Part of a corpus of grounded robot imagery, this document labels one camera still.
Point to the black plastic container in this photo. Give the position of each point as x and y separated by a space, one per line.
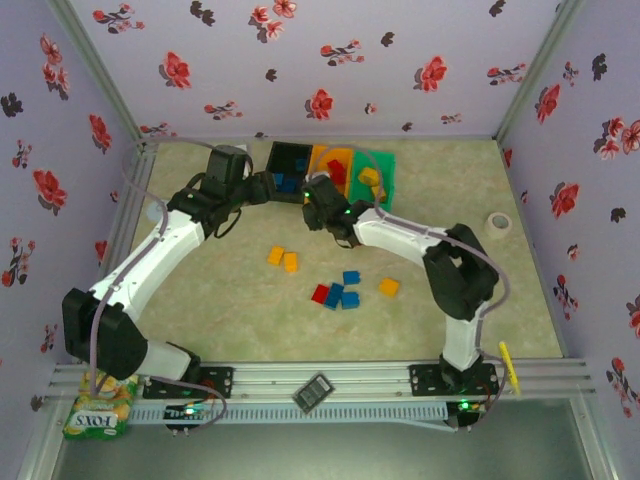
287 150

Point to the yellow lego brick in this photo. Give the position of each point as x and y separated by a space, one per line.
369 176
388 287
380 195
290 262
275 255

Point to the red stepped lego piece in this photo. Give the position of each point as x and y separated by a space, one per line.
336 169

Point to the beige tape roll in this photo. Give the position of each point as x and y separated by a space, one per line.
492 222

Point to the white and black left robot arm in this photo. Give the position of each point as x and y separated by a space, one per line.
150 255

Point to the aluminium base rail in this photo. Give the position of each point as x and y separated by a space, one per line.
270 380

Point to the right controller board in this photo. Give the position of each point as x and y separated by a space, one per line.
467 407

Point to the green yellow candy bag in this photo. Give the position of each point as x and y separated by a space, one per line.
97 415

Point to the orange plastic container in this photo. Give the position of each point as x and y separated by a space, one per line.
320 157

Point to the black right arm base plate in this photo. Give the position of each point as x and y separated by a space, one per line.
425 380

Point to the controller board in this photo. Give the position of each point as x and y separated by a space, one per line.
467 407
187 412

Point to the green plastic container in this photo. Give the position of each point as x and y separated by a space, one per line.
387 165

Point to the grey metal panel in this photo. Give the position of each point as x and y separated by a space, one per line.
320 452

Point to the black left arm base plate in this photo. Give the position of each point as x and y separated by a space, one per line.
222 382

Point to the aluminium frame post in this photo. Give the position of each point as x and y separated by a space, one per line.
595 440
101 75
40 450
534 75

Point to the left controller board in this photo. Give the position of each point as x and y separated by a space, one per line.
187 412

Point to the aluminium side rail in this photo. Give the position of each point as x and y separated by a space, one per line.
125 225

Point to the yellow pen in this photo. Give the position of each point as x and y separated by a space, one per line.
509 365

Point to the small black electronic device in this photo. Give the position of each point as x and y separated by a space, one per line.
313 391

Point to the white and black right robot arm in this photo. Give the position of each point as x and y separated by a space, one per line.
400 232

